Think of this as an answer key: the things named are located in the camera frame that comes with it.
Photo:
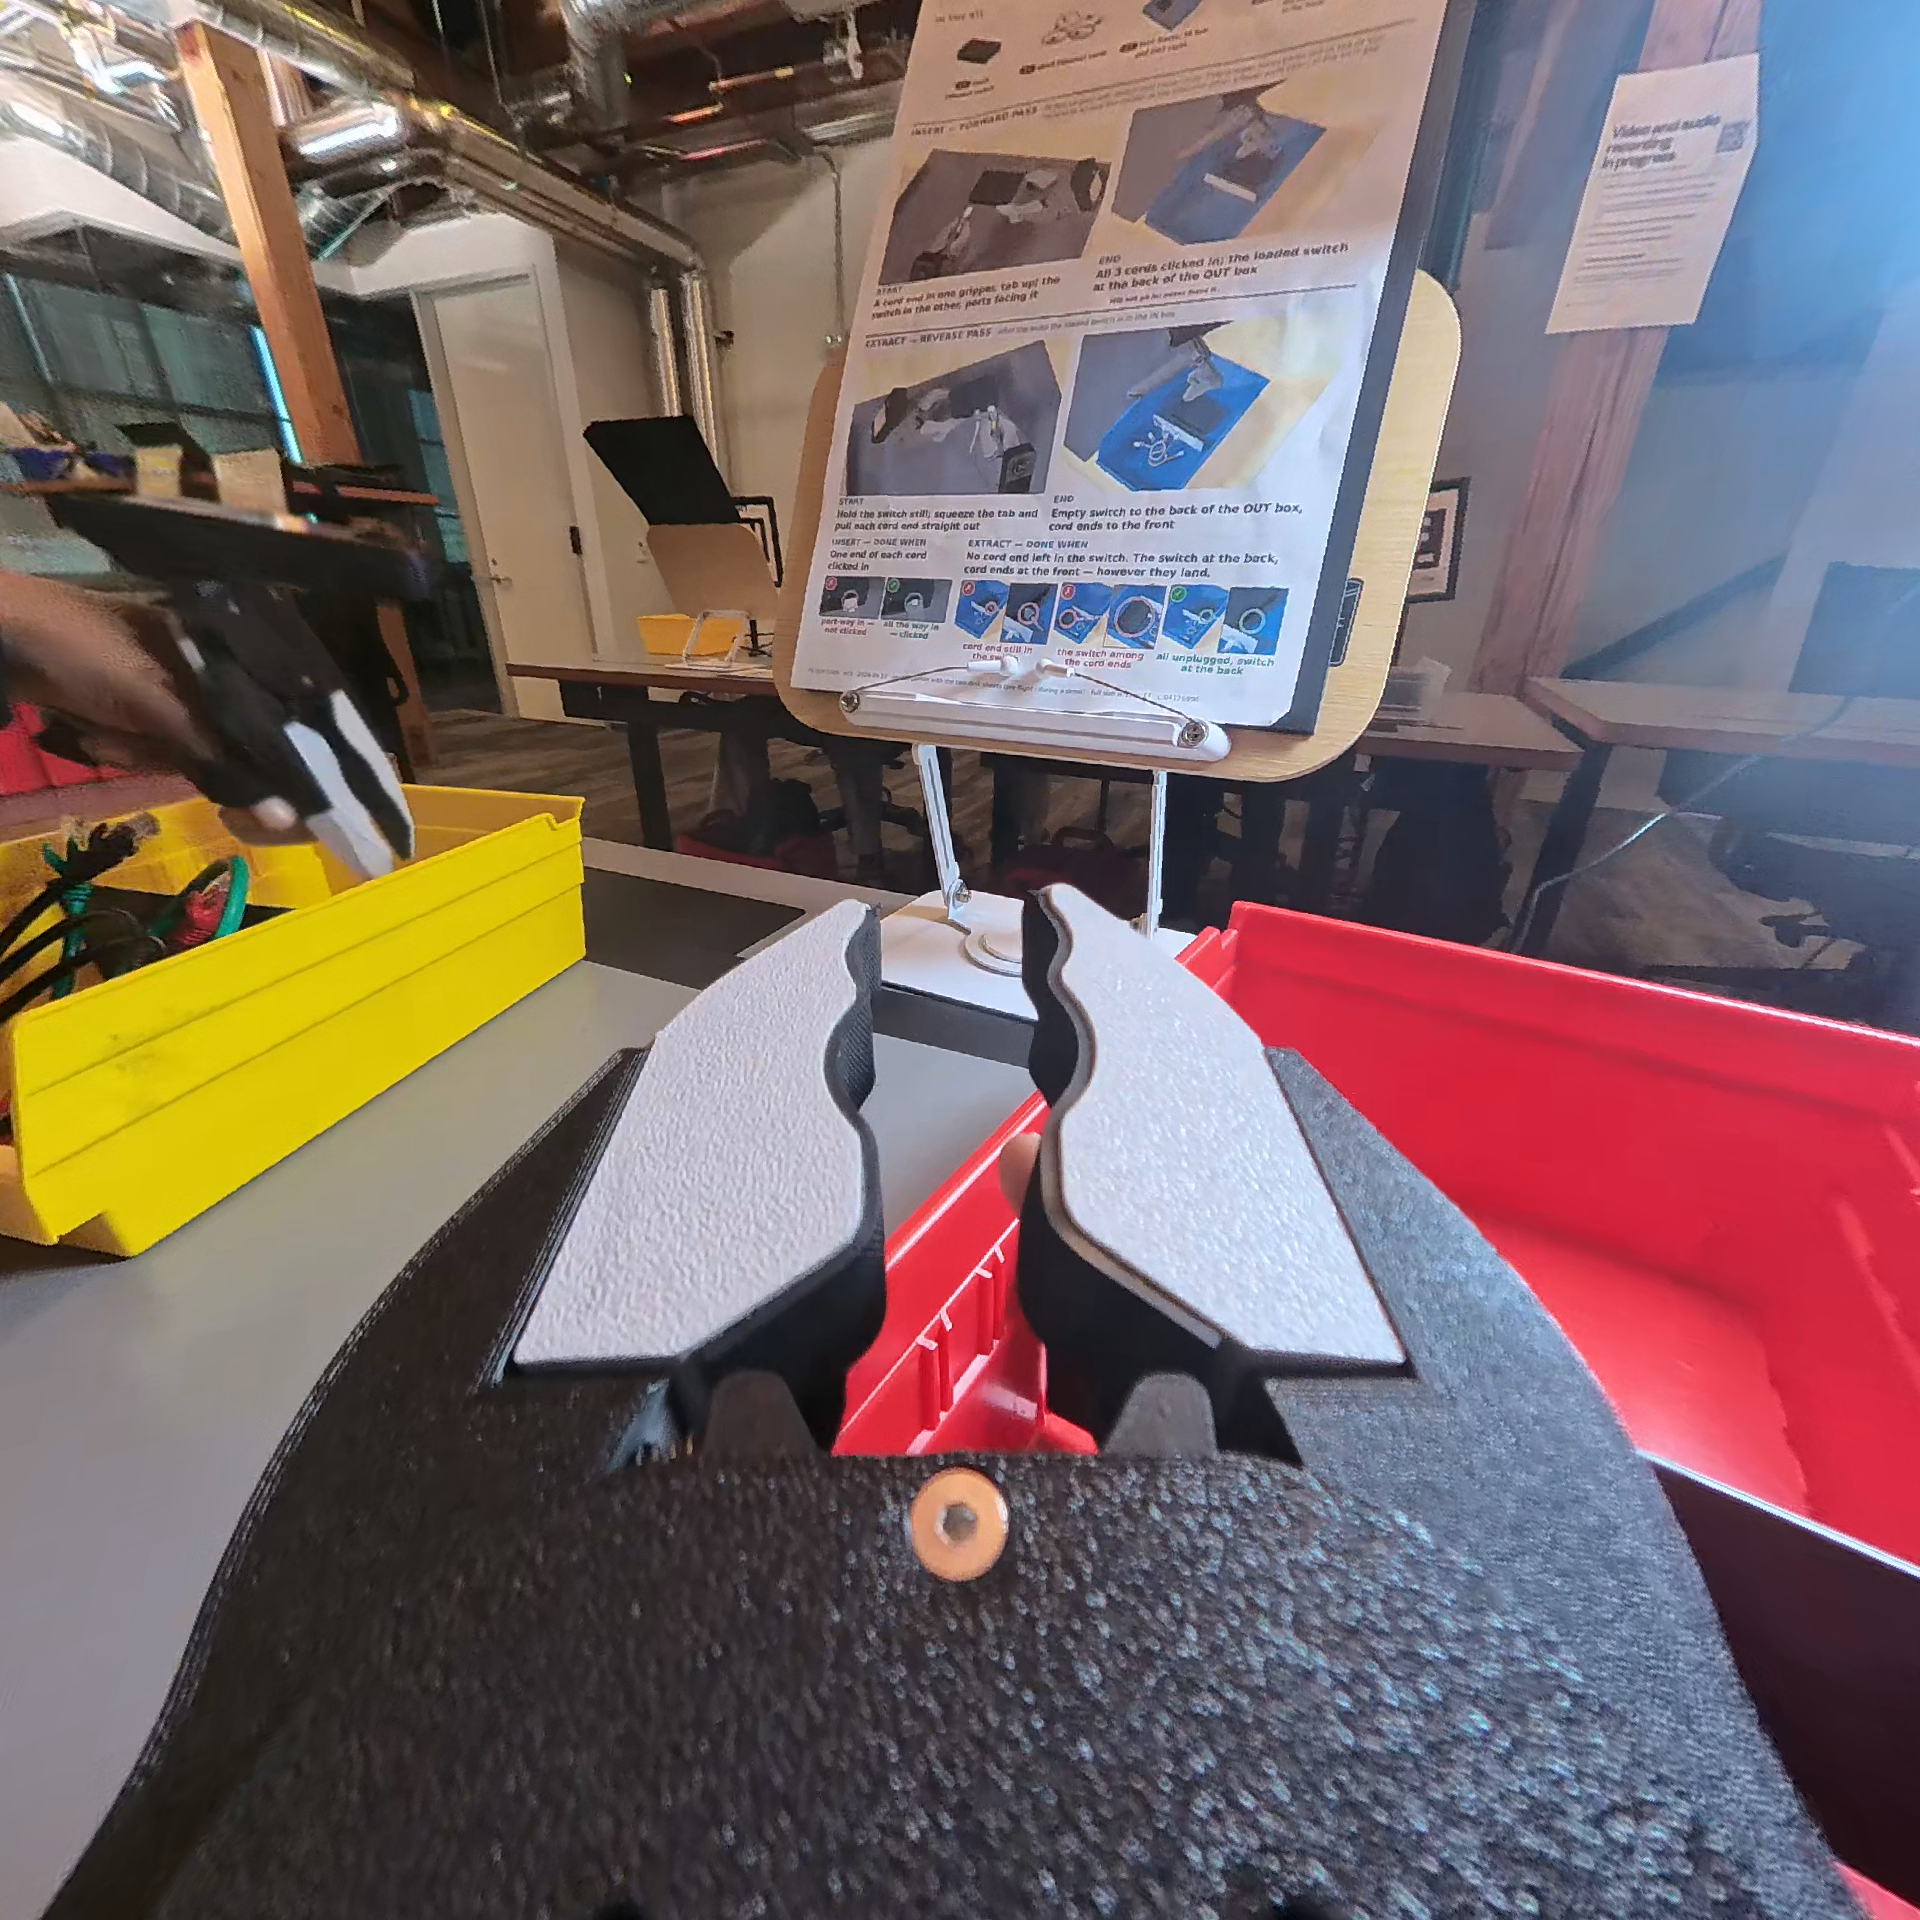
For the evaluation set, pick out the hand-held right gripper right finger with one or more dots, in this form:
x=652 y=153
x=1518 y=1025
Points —
x=1215 y=1170

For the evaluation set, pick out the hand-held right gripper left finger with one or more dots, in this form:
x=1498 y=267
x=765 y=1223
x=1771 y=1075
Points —
x=704 y=1170

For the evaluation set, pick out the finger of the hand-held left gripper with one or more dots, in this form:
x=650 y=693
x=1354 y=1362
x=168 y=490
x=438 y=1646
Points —
x=381 y=809
x=317 y=770

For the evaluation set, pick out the yellow plastic bin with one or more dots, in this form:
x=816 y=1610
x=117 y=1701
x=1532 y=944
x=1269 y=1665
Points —
x=299 y=1020

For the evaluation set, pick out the person's left hand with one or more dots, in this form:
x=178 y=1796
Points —
x=92 y=660

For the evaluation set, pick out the person's right hand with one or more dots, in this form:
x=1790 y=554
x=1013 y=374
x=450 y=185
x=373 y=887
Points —
x=1019 y=1170

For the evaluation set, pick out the wooden office table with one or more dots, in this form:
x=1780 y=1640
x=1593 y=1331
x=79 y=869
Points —
x=632 y=675

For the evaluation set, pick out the white door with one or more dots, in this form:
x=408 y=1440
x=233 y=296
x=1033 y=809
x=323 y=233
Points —
x=494 y=481

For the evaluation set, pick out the small yellow bin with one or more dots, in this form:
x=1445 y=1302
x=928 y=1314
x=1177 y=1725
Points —
x=676 y=639

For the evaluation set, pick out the document stand with black sheet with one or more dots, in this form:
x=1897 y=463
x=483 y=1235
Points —
x=676 y=481

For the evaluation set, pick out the printed instruction sheet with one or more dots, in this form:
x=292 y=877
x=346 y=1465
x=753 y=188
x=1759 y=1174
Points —
x=1141 y=449

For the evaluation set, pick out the wooden support post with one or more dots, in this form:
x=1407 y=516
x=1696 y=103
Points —
x=269 y=255

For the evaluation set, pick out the silver ventilation duct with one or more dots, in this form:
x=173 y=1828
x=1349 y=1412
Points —
x=494 y=173

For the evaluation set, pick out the white wall notice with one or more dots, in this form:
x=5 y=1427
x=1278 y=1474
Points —
x=1651 y=197

